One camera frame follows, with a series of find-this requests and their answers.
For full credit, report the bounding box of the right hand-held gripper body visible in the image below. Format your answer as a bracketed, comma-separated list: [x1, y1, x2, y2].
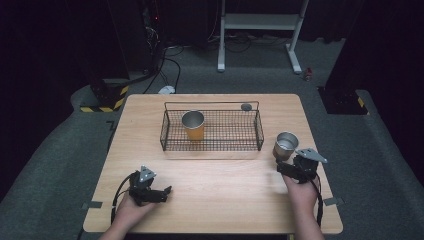
[292, 147, 329, 185]

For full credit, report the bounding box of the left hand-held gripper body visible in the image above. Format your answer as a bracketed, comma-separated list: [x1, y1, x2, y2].
[128, 165, 168, 207]

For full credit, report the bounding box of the silver metal cup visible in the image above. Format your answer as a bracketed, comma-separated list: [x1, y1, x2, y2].
[181, 109, 206, 142]
[272, 131, 300, 162]

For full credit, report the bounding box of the black wire basket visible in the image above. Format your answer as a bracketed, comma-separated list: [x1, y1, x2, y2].
[159, 100, 265, 152]

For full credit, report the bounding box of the person's left hand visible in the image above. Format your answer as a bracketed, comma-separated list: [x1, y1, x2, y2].
[114, 192, 158, 232]

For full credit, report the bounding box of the person's right hand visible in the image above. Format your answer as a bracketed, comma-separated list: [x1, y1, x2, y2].
[282, 174, 320, 216]

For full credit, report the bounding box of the grey tape piece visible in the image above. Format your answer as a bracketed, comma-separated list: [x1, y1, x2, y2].
[322, 196, 345, 207]
[81, 200, 103, 211]

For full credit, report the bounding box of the black yellow striped base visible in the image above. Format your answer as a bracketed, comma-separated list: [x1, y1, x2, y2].
[79, 78, 130, 114]
[317, 85, 370, 116]

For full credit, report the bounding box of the white power adapter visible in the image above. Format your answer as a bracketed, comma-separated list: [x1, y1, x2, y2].
[157, 85, 177, 96]

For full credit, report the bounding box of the white metal stand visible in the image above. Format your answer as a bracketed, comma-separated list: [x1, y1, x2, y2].
[217, 0, 310, 75]

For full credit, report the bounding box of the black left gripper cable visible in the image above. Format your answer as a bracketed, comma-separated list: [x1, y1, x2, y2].
[110, 170, 138, 225]

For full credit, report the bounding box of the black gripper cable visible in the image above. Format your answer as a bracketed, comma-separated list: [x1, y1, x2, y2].
[310, 175, 325, 228]
[110, 170, 138, 225]

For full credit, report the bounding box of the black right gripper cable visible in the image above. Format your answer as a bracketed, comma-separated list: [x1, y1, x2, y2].
[310, 175, 325, 228]

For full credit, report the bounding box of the black floor cable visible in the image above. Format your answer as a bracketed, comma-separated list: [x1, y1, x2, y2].
[142, 46, 185, 95]

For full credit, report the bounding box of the tangle of black cables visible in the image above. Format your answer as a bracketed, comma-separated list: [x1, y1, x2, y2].
[206, 30, 292, 54]

